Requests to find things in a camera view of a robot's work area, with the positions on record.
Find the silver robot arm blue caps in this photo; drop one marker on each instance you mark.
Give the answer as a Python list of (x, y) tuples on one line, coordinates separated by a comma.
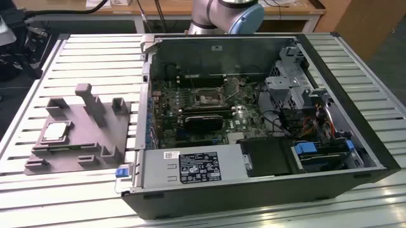
[(222, 16)]

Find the CPU socket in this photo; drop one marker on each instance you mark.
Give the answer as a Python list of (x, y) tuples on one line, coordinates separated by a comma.
[(207, 97)]

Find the hard disk in blue carrier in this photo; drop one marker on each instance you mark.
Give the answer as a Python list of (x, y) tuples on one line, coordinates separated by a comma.
[(305, 148)]

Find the black graphics card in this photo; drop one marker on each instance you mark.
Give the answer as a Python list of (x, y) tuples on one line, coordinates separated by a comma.
[(203, 123)]

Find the green motherboard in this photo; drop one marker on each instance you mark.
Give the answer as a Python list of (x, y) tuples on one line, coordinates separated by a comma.
[(247, 123)]

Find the black open PC case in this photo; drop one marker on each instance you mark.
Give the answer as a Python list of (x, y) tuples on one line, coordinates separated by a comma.
[(222, 202)]

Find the thin metal locking lever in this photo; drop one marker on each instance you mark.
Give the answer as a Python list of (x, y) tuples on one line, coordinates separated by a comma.
[(233, 95), (193, 80)]

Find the silver metal drive cage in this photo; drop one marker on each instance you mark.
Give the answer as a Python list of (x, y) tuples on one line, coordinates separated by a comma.
[(285, 92)]

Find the small blue plastic clip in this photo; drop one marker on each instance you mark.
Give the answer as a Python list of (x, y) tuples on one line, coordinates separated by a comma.
[(349, 145)]

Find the silver CPU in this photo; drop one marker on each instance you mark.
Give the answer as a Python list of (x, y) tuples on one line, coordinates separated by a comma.
[(56, 131)]

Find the grey parts rack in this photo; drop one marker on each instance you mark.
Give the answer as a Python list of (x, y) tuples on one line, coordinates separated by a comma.
[(79, 133)]

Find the silver power supply black label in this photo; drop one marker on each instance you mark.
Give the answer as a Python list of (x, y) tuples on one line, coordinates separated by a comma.
[(158, 166)]

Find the black plastic shroud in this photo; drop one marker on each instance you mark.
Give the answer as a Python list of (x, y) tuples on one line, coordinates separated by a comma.
[(266, 156)]

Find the white box with print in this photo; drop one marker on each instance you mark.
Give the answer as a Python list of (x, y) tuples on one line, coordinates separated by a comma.
[(122, 2)]

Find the grey plastic drive bracket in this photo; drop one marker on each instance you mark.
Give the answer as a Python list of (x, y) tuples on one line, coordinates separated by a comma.
[(291, 54)]

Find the wooden desk white frame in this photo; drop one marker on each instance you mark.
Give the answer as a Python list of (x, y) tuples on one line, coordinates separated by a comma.
[(291, 8)]

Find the small silver chipset heatsink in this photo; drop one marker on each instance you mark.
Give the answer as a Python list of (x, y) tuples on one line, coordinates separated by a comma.
[(237, 137)]

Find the wooden cabinet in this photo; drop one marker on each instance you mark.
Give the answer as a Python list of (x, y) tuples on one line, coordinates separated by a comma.
[(365, 23)]

